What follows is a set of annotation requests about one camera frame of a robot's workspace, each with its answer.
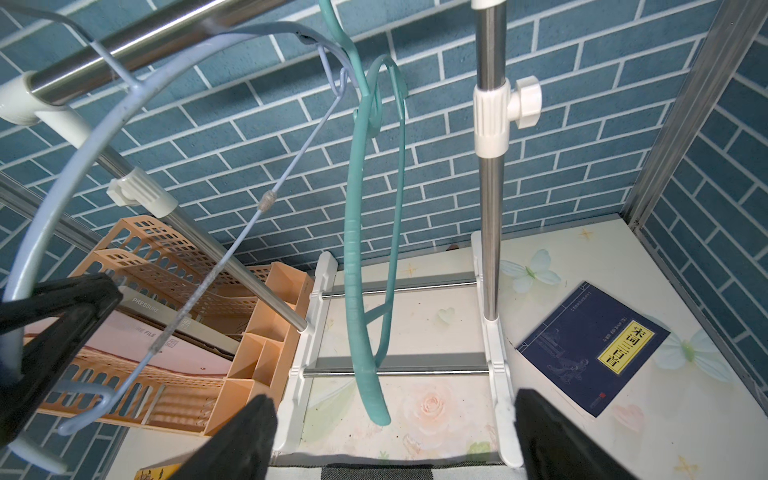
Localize light blue clothes hanger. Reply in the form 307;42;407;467
2;22;353;474

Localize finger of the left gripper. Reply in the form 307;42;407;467
1;274;123;447

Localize beige file folder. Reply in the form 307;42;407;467
118;286;239;358

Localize orange comic book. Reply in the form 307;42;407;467
134;452;193;480

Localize orange plastic file organizer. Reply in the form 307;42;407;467
64;215;300;436

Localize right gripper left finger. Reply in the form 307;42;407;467
170;395;278;480

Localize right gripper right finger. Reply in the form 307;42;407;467
515;389;634;479

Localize dark blue book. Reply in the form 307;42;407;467
516;281;670;417

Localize pink file folder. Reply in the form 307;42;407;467
86;311;232;376

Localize black white checkered scarf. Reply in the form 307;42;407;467
266;465;527;480

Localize green clothes hanger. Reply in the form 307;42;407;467
316;0;409;428

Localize white steel clothes rack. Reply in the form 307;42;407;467
1;1;542;468

